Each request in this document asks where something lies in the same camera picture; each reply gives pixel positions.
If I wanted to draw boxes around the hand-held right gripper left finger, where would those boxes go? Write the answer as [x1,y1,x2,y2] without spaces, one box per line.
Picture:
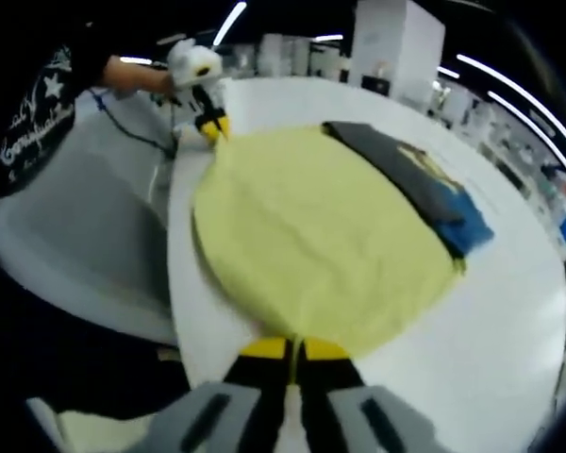
[140,335,297,453]

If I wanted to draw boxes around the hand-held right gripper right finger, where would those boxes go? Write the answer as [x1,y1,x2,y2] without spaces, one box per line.
[299,336,443,453]

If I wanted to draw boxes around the yellow blue grey garment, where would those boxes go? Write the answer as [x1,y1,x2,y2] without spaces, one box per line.
[190,120,496,384]

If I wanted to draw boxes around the black office chair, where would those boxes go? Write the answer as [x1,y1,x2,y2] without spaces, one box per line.
[360,75,391,96]

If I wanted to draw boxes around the person in black shirt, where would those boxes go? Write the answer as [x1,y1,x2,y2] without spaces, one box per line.
[0,21,122,197]

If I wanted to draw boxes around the white chair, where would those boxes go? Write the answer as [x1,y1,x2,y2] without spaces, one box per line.
[0,141,183,348]

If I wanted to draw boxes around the white square pillar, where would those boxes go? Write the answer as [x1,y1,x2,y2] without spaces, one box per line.
[348,0,447,100]

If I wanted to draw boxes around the dark gripper cable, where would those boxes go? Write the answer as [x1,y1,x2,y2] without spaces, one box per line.
[89,89,178,159]

